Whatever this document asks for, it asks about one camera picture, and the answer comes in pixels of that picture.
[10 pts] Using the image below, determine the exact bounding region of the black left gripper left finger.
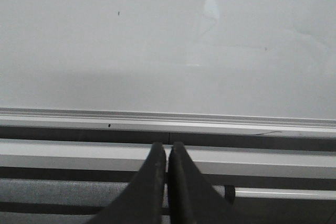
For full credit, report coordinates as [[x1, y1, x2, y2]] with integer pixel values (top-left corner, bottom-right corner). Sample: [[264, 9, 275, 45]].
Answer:
[[87, 142, 166, 223]]

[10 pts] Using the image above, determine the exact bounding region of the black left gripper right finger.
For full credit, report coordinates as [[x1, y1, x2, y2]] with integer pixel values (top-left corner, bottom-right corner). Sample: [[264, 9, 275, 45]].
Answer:
[[167, 142, 252, 223]]

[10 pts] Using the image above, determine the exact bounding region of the white whiteboard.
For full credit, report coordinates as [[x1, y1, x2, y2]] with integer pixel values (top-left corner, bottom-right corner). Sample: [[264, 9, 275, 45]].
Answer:
[[1, 0, 335, 120]]

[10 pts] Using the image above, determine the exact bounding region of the white horizontal stand bar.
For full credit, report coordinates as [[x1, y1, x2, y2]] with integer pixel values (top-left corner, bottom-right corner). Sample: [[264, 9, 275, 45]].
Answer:
[[235, 187, 336, 200]]

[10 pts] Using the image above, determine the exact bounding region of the black foam bar sleeve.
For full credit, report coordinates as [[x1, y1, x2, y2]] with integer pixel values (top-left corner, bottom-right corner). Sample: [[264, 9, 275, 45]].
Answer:
[[0, 178, 236, 208]]

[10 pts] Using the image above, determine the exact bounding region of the aluminium whiteboard tray rail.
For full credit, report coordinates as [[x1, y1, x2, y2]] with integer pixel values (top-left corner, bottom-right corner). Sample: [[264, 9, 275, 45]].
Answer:
[[1, 108, 335, 139]]

